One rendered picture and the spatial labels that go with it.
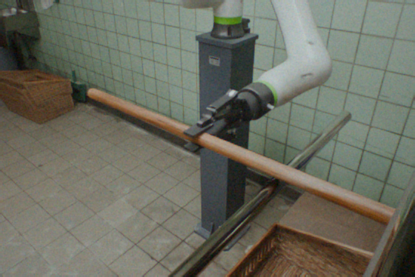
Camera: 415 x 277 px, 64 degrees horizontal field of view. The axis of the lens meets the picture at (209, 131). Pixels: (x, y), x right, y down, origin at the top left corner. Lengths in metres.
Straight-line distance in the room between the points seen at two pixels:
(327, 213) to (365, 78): 0.74
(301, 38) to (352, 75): 1.00
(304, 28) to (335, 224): 0.84
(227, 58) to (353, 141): 0.92
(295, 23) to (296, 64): 0.11
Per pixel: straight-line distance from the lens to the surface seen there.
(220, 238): 0.54
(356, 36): 1.85
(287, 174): 0.63
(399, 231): 0.21
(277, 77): 0.93
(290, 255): 1.26
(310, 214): 1.49
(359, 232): 1.48
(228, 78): 1.48
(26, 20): 4.27
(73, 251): 2.20
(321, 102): 2.00
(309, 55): 0.89
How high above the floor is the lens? 1.57
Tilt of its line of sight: 30 degrees down
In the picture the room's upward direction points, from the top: straight up
